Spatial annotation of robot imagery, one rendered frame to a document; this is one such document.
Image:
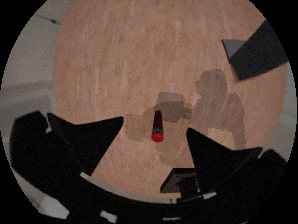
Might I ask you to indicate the dark grey panel with round hole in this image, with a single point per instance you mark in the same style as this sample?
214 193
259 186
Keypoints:
260 53

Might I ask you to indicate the dark red peg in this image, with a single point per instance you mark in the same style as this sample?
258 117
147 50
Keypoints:
158 128

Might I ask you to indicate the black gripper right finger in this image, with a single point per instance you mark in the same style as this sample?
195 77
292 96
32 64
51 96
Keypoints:
213 162

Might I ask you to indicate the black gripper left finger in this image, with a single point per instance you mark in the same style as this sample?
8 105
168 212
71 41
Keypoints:
88 142

